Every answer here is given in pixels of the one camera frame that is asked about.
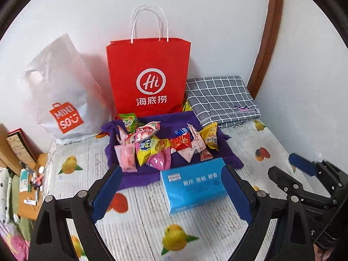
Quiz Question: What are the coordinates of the long white red snack packet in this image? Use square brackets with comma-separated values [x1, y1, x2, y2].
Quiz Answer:
[187, 124, 202, 142]

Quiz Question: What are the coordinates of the yellow triangular snack packet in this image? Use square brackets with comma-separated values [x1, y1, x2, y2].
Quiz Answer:
[199, 122, 219, 151]

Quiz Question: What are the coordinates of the green yellow snack packet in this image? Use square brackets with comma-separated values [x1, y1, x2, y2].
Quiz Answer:
[119, 113, 140, 131]

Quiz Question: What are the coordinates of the pink peach snack packet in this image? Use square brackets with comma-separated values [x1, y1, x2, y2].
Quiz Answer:
[114, 143, 138, 172]

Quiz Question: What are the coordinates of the small blue snack packet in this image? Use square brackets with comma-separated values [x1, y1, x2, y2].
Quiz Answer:
[172, 126, 191, 138]

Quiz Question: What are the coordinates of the grey checked folded cloth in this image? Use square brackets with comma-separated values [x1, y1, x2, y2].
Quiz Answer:
[185, 76, 260, 129]

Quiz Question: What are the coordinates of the pale pink snack packet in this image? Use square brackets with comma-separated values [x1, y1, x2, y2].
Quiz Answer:
[178, 139, 207, 164]

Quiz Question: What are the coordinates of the blue tissue pack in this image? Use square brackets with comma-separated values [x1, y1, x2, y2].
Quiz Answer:
[160, 157, 230, 215]

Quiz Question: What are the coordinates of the orange red stick packet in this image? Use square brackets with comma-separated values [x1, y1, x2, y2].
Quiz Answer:
[198, 149, 214, 161]

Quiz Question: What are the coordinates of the red paper bag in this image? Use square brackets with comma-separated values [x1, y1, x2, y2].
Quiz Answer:
[106, 5, 191, 117]

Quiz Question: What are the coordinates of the small wooden side table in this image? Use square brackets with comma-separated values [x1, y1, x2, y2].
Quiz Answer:
[16, 154, 49, 221]

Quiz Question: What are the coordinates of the green white tube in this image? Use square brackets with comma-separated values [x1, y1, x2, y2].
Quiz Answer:
[20, 169, 30, 192]

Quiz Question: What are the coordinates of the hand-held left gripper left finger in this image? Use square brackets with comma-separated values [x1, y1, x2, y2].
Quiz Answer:
[28, 164, 123, 261]

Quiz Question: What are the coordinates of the light wooden furniture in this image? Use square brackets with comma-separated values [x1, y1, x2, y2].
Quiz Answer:
[0, 124, 21, 176]

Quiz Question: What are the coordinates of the white dotted cloth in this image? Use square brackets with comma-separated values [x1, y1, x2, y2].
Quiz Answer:
[0, 167, 13, 223]

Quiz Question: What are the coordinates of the pink floral cloth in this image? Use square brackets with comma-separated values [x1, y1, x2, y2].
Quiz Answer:
[0, 223, 30, 261]

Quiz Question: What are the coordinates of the brown wooden door frame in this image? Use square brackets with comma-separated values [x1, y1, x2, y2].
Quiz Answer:
[246, 0, 284, 98]

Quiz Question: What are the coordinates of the white plastic bag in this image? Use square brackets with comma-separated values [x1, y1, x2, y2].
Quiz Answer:
[19, 33, 113, 144]

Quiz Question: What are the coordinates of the fruit print tablecloth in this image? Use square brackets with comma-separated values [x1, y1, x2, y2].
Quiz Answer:
[41, 118, 316, 261]

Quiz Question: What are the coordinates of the magenta snack packet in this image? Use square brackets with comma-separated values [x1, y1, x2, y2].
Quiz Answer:
[146, 139, 172, 170]

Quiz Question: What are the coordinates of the green cloth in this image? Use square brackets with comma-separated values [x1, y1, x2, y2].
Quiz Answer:
[9, 174, 33, 241]

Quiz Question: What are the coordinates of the brown patterned box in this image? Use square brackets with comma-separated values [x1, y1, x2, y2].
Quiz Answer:
[6, 129, 38, 166]

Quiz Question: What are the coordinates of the purple towel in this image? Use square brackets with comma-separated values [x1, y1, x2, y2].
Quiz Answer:
[101, 111, 244, 191]

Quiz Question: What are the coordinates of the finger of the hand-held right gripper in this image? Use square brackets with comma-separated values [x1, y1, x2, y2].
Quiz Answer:
[268, 166, 308, 196]
[289, 153, 336, 185]

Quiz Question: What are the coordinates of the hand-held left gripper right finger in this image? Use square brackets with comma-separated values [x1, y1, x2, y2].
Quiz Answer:
[221, 164, 316, 261]

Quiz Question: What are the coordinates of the yellow blue snack packet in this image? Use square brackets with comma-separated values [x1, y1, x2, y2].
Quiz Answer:
[136, 136, 159, 166]

